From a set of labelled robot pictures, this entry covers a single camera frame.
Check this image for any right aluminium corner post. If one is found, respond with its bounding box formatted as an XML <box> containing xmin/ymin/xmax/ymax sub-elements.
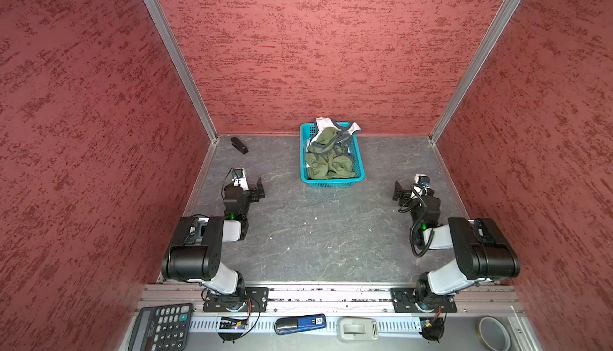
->
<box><xmin>429</xmin><ymin>0</ymin><xmax>541</xmax><ymax>144</ymax></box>

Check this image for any left small circuit board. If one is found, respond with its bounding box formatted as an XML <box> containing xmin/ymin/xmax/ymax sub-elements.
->
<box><xmin>218</xmin><ymin>317</ymin><xmax>250</xmax><ymax>333</ymax></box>

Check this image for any olive green tank top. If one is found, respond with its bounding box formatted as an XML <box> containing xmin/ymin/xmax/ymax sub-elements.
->
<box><xmin>304</xmin><ymin>127</ymin><xmax>356</xmax><ymax>180</ymax></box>

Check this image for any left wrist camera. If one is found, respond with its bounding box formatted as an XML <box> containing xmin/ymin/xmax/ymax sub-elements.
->
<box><xmin>230</xmin><ymin>168</ymin><xmax>249</xmax><ymax>191</ymax></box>

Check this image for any grey tape dispenser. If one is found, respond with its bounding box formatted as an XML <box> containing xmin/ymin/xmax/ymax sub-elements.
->
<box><xmin>337</xmin><ymin>317</ymin><xmax>379</xmax><ymax>343</ymax></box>

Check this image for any small circuit board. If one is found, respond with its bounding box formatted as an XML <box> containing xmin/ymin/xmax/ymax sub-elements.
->
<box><xmin>218</xmin><ymin>317</ymin><xmax>250</xmax><ymax>333</ymax></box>
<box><xmin>419</xmin><ymin>317</ymin><xmax>433</xmax><ymax>331</ymax></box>

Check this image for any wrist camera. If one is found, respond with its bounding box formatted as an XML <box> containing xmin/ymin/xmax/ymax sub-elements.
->
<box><xmin>414</xmin><ymin>174</ymin><xmax>430</xmax><ymax>189</ymax></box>
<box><xmin>230</xmin><ymin>168</ymin><xmax>249</xmax><ymax>191</ymax></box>

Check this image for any blue black utility knife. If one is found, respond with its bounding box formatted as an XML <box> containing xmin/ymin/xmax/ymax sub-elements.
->
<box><xmin>274</xmin><ymin>314</ymin><xmax>327</xmax><ymax>335</ymax></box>

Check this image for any teal plastic basket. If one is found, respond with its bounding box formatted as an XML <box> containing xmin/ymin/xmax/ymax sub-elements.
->
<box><xmin>300</xmin><ymin>121</ymin><xmax>365</xmax><ymax>188</ymax></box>

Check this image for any aluminium front rail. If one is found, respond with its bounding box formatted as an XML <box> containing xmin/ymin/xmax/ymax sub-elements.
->
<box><xmin>137</xmin><ymin>282</ymin><xmax>525</xmax><ymax>317</ymax></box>

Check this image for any grey tape roll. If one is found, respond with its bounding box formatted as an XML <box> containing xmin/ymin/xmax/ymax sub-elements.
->
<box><xmin>476</xmin><ymin>317</ymin><xmax>512</xmax><ymax>351</ymax></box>

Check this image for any aluminium corner post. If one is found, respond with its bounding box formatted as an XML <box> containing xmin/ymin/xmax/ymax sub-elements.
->
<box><xmin>429</xmin><ymin>0</ymin><xmax>541</xmax><ymax>144</ymax></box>
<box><xmin>128</xmin><ymin>0</ymin><xmax>219</xmax><ymax>144</ymax></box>

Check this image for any right small circuit board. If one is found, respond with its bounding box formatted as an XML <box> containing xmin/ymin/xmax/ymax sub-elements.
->
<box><xmin>419</xmin><ymin>317</ymin><xmax>433</xmax><ymax>331</ymax></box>

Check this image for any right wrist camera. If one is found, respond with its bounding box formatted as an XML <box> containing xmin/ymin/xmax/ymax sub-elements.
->
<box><xmin>414</xmin><ymin>174</ymin><xmax>430</xmax><ymax>189</ymax></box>

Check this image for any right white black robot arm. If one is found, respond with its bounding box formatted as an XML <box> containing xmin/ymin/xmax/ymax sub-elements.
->
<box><xmin>390</xmin><ymin>175</ymin><xmax>520</xmax><ymax>314</ymax></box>

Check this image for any left aluminium corner post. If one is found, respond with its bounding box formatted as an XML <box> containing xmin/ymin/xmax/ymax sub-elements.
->
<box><xmin>128</xmin><ymin>0</ymin><xmax>219</xmax><ymax>144</ymax></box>

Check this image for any black calculator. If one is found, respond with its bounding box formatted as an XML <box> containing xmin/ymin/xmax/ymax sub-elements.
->
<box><xmin>128</xmin><ymin>303</ymin><xmax>194</xmax><ymax>351</ymax></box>

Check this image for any white grey-trimmed tank top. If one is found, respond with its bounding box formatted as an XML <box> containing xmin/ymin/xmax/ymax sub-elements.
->
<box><xmin>313</xmin><ymin>117</ymin><xmax>362</xmax><ymax>138</ymax></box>

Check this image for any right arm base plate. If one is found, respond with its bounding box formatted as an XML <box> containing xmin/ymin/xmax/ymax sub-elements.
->
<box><xmin>390</xmin><ymin>287</ymin><xmax>458</xmax><ymax>314</ymax></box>

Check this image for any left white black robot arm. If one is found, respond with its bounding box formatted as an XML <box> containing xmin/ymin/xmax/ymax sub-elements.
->
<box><xmin>161</xmin><ymin>179</ymin><xmax>265</xmax><ymax>312</ymax></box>

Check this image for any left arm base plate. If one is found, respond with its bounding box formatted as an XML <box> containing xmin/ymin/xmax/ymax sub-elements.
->
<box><xmin>202</xmin><ymin>287</ymin><xmax>269</xmax><ymax>314</ymax></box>

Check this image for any small black stapler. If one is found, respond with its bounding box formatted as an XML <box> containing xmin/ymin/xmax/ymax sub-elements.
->
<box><xmin>231</xmin><ymin>137</ymin><xmax>249</xmax><ymax>155</ymax></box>

